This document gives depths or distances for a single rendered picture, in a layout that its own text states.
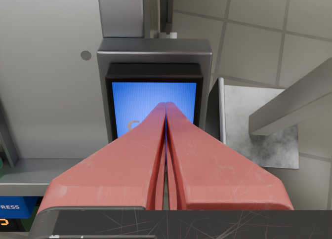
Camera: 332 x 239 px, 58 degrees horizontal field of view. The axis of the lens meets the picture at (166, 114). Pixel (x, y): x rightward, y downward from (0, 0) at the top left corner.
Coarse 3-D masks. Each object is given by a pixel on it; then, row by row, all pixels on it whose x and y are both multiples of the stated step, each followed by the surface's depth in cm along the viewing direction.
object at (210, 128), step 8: (216, 80) 18; (216, 88) 18; (208, 96) 20; (216, 96) 17; (224, 96) 17; (208, 104) 20; (216, 104) 17; (224, 104) 17; (208, 112) 20; (216, 112) 17; (224, 112) 17; (208, 120) 20; (216, 120) 17; (224, 120) 17; (208, 128) 20; (216, 128) 17; (224, 128) 17; (216, 136) 17; (224, 136) 17
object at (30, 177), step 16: (32, 160) 20; (48, 160) 20; (64, 160) 20; (80, 160) 20; (0, 176) 19; (16, 176) 19; (32, 176) 19; (48, 176) 19; (0, 192) 19; (16, 192) 19; (32, 192) 19
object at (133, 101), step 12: (120, 84) 12; (132, 84) 12; (144, 84) 12; (156, 84) 12; (168, 84) 12; (180, 84) 12; (192, 84) 12; (120, 96) 12; (132, 96) 12; (144, 96) 12; (156, 96) 12; (168, 96) 12; (180, 96) 12; (192, 96) 12; (120, 108) 13; (132, 108) 13; (144, 108) 13; (180, 108) 13; (192, 108) 13; (120, 120) 13; (132, 120) 13; (192, 120) 13; (120, 132) 14
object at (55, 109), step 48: (0, 0) 14; (48, 0) 14; (96, 0) 14; (0, 48) 16; (48, 48) 16; (96, 48) 16; (0, 96) 17; (48, 96) 17; (96, 96) 17; (0, 144) 19; (48, 144) 19; (96, 144) 19
